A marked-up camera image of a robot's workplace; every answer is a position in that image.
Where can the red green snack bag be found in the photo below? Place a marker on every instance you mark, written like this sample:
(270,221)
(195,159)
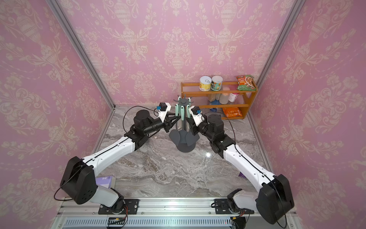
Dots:
(245,83)

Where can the wooden three-tier shelf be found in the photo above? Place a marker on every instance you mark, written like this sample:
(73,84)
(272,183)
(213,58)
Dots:
(199,98)

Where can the grey utensil rack stand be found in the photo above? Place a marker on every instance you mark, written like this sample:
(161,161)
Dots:
(183,147)

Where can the pink lid white jar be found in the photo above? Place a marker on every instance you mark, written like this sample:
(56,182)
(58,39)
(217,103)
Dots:
(224,97)

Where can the yellow pineapple can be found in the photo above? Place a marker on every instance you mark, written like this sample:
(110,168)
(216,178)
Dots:
(205,83)

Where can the white pink bottle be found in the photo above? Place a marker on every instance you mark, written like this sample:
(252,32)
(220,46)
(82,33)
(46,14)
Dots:
(232,97)

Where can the mint grey solid spatula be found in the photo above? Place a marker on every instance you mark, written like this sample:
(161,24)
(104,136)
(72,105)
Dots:
(177,135)

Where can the green label can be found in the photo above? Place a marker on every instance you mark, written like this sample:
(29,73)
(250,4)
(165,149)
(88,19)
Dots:
(217,82)

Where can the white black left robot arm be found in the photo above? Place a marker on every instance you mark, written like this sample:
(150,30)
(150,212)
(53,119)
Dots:
(79,179)

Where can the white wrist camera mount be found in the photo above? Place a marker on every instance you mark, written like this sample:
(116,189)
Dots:
(163,110)
(196,114)

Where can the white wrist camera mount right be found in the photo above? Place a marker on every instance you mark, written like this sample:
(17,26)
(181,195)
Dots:
(196,114)

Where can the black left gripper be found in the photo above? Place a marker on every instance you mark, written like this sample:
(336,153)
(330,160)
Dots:
(167,122)

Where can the brown spice jar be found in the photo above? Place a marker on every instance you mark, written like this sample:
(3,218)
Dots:
(211,97)

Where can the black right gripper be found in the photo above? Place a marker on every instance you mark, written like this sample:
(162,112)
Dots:
(195,128)

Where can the purple tissue box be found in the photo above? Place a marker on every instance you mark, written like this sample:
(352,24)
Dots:
(107,182)

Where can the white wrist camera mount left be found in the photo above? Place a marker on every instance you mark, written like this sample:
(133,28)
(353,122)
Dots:
(163,110)

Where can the orange snack bag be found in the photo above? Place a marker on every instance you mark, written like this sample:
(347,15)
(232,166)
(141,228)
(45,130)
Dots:
(232,112)

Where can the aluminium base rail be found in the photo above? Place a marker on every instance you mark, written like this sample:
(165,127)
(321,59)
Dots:
(167,213)

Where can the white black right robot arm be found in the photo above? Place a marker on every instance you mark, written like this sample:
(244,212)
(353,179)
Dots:
(274,197)

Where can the mint grey ladle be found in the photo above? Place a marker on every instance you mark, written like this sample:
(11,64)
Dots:
(190,138)

